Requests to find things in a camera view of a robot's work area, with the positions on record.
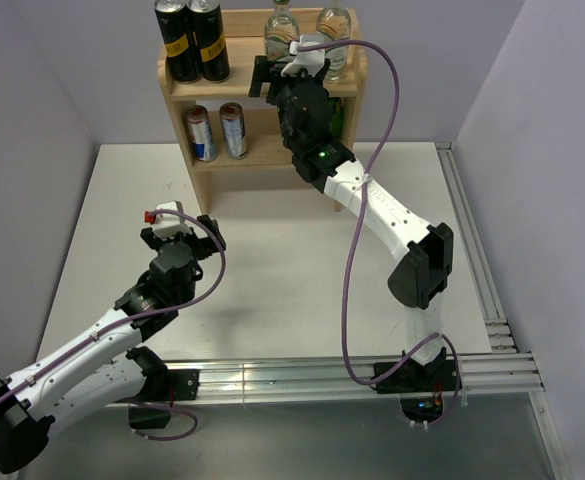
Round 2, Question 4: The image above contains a green glass bottle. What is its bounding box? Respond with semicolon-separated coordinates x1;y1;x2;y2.
329;97;344;139

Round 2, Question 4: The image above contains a wooden three-tier shelf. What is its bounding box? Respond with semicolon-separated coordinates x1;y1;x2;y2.
157;8;367;214

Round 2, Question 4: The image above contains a left black tall can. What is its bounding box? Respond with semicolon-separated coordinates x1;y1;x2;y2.
153;0;201;83

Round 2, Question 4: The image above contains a purple cable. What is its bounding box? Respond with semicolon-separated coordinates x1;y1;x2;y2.
0;209;226;469
299;39;463;430

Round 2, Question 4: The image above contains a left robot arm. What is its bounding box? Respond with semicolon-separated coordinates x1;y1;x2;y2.
0;209;226;474

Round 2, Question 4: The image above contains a front aluminium rail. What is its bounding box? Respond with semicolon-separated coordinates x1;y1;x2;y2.
101;352;548;407

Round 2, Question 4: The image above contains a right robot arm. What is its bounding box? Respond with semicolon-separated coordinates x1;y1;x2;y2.
249;55;454;390

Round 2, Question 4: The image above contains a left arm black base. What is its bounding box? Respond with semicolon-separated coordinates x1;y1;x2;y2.
127;364;201;441

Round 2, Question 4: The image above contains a right aluminium rail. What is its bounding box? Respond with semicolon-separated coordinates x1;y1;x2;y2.
435;142;518;354

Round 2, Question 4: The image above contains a clear bottle green cap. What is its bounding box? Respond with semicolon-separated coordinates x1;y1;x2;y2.
264;0;300;61

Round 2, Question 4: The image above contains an aluminium rail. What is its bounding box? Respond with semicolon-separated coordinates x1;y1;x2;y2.
101;352;548;407
435;142;518;354

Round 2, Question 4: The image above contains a blue silver energy can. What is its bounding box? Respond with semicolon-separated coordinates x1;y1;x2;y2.
185;105;217;163

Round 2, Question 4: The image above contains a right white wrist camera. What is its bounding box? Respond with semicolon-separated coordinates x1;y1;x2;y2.
281;34;325;77

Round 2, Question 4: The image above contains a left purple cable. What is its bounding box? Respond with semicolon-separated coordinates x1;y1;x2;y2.
0;209;226;469

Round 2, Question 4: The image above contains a right black tall can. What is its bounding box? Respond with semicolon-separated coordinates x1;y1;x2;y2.
187;0;230;83

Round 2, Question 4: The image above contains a silver can red tab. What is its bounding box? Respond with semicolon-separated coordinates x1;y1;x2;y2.
219;102;247;159

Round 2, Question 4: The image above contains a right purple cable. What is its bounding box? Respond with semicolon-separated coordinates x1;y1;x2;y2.
299;39;463;430

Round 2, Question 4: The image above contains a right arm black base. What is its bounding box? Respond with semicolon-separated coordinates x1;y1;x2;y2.
373;360;457;394

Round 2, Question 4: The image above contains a black tall can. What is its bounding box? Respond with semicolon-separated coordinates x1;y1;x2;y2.
187;0;230;83
153;0;201;83

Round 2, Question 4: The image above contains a clear soda bottle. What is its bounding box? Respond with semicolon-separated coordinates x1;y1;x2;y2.
316;0;352;82

